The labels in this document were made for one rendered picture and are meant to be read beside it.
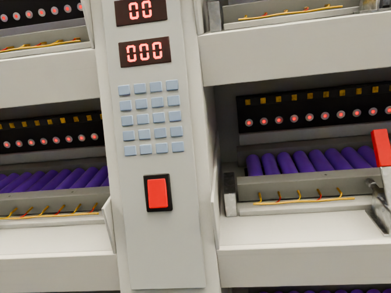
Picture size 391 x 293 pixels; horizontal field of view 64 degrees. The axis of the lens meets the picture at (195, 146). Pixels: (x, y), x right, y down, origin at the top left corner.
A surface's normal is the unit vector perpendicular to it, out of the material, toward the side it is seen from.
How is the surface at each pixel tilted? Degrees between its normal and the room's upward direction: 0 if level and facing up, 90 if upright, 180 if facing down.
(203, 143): 90
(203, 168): 90
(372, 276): 108
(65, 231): 18
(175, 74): 90
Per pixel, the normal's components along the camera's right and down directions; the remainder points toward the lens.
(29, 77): -0.09, 0.36
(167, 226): -0.12, 0.07
